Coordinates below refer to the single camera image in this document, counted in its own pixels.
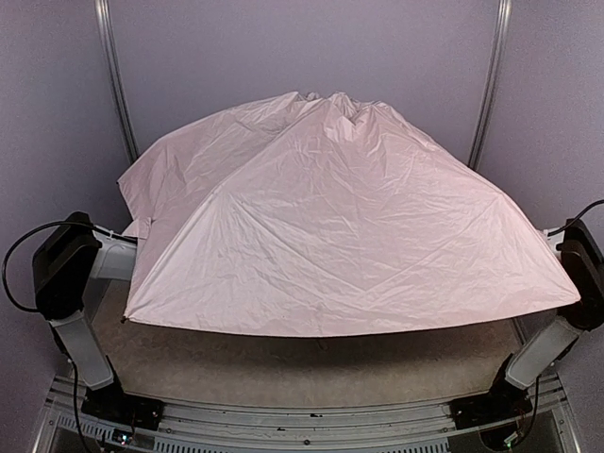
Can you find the pink and black umbrella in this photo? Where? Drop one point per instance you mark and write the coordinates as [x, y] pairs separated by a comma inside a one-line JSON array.
[[297, 216]]

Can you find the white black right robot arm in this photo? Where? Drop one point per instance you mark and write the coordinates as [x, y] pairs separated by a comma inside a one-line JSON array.
[[578, 305]]

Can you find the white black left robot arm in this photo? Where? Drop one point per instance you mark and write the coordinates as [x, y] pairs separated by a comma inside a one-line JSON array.
[[62, 267]]

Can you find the aluminium front rail base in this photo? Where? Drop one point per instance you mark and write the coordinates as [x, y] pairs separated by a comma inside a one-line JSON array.
[[545, 423]]

